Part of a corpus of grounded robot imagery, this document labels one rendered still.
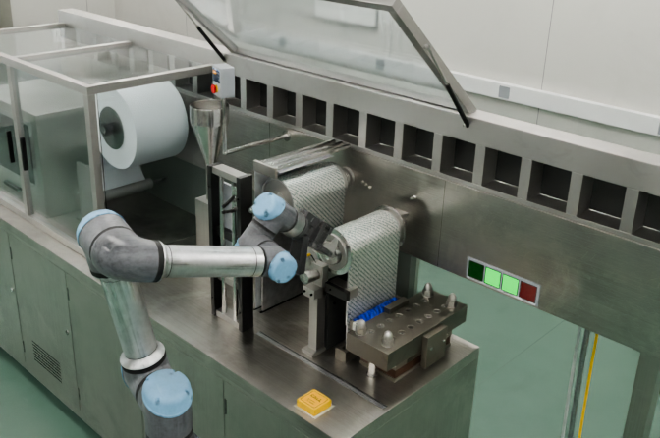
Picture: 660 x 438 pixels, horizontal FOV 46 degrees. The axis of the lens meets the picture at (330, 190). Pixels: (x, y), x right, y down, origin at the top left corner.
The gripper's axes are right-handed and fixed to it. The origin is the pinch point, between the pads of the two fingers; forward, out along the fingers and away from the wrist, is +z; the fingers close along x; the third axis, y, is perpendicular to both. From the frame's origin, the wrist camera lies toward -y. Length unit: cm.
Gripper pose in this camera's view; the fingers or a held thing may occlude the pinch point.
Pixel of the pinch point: (328, 256)
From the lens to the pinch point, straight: 226.9
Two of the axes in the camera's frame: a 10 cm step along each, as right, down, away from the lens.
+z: 5.1, 4.0, 7.6
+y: 4.7, -8.7, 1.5
